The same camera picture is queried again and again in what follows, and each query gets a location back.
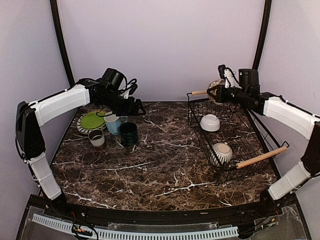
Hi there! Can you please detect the black wire dish rack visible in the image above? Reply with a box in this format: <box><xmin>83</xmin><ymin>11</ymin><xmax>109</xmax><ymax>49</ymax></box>
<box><xmin>187</xmin><ymin>93</ymin><xmax>289</xmax><ymax>184</ymax></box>

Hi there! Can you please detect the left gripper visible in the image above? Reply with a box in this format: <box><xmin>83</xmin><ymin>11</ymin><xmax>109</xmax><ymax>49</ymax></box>
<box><xmin>98</xmin><ymin>90</ymin><xmax>147</xmax><ymax>116</ymax></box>

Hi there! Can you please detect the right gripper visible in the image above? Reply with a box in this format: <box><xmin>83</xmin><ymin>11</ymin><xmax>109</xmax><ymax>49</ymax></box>
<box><xmin>207</xmin><ymin>84</ymin><xmax>249</xmax><ymax>105</ymax></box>

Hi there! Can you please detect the light blue mug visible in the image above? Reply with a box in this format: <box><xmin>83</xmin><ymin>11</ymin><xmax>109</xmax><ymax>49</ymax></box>
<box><xmin>103</xmin><ymin>112</ymin><xmax>122</xmax><ymax>136</ymax></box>

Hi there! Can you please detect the white ceramic bowl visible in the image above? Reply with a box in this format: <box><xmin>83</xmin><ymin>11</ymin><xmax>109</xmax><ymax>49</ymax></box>
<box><xmin>200</xmin><ymin>114</ymin><xmax>220</xmax><ymax>132</ymax></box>

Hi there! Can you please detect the striped ceramic bowl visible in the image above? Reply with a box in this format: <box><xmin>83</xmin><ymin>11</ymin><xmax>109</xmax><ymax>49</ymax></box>
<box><xmin>209</xmin><ymin>142</ymin><xmax>233</xmax><ymax>167</ymax></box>

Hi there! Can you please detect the right black frame post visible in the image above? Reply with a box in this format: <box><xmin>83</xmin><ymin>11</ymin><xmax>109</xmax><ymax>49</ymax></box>
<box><xmin>252</xmin><ymin>0</ymin><xmax>272</xmax><ymax>70</ymax></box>

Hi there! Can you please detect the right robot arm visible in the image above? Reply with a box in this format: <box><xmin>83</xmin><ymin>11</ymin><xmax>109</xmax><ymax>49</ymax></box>
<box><xmin>207</xmin><ymin>84</ymin><xmax>320</xmax><ymax>217</ymax></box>

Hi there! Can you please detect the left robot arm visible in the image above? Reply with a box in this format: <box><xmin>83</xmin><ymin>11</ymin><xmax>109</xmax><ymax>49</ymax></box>
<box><xmin>15</xmin><ymin>77</ymin><xmax>146</xmax><ymax>218</ymax></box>

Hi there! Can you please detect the front wooden rack handle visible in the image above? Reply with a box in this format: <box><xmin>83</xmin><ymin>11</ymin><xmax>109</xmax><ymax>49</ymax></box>
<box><xmin>236</xmin><ymin>146</ymin><xmax>288</xmax><ymax>169</ymax></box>

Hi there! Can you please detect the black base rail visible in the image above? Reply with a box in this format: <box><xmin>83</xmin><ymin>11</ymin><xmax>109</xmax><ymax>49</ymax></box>
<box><xmin>26</xmin><ymin>193</ymin><xmax>300</xmax><ymax>227</ymax></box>

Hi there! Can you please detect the black frame post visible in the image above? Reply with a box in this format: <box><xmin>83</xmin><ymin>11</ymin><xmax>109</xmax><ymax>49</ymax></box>
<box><xmin>49</xmin><ymin>0</ymin><xmax>75</xmax><ymax>87</ymax></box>
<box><xmin>252</xmin><ymin>0</ymin><xmax>272</xmax><ymax>70</ymax></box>

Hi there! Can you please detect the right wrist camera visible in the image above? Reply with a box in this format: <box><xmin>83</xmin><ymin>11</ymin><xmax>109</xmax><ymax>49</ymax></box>
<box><xmin>217</xmin><ymin>64</ymin><xmax>261</xmax><ymax>95</ymax></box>

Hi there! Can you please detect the dark green cup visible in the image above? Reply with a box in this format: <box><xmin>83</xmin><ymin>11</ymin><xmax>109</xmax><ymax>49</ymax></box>
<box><xmin>119</xmin><ymin>122</ymin><xmax>138</xmax><ymax>146</ymax></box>

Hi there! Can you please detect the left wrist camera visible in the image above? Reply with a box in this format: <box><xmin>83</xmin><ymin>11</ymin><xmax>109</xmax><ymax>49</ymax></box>
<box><xmin>100</xmin><ymin>68</ymin><xmax>138</xmax><ymax>99</ymax></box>

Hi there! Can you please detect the brown ceramic cup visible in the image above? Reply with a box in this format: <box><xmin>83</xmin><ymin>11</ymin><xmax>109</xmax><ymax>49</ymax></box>
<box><xmin>88</xmin><ymin>129</ymin><xmax>106</xmax><ymax>150</ymax></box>

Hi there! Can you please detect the white slotted cable duct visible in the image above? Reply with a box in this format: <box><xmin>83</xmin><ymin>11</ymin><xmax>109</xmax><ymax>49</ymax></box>
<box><xmin>31</xmin><ymin>213</ymin><xmax>239</xmax><ymax>240</ymax></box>

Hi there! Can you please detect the beige ceramic bowl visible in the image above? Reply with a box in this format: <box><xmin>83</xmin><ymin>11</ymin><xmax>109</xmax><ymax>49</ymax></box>
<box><xmin>208</xmin><ymin>79</ymin><xmax>225</xmax><ymax>105</ymax></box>

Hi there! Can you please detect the rear wooden rack handle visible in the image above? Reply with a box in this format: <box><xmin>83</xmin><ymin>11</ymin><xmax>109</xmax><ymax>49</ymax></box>
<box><xmin>191</xmin><ymin>90</ymin><xmax>207</xmax><ymax>96</ymax></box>

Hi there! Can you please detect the left black frame post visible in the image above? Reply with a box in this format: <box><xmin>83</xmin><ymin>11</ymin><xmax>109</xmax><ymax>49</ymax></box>
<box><xmin>49</xmin><ymin>0</ymin><xmax>75</xmax><ymax>87</ymax></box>

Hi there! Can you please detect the wooden rack handle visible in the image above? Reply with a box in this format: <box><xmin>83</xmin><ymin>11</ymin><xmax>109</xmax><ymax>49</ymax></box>
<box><xmin>191</xmin><ymin>90</ymin><xmax>207</xmax><ymax>96</ymax></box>
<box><xmin>236</xmin><ymin>146</ymin><xmax>288</xmax><ymax>169</ymax></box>

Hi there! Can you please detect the lime green plastic plate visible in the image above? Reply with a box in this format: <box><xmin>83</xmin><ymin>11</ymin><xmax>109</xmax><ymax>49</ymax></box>
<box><xmin>80</xmin><ymin>111</ymin><xmax>106</xmax><ymax>130</ymax></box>

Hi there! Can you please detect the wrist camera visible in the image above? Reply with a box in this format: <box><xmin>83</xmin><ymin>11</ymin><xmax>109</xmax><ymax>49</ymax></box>
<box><xmin>217</xmin><ymin>64</ymin><xmax>261</xmax><ymax>95</ymax></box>
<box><xmin>100</xmin><ymin>68</ymin><xmax>138</xmax><ymax>99</ymax></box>

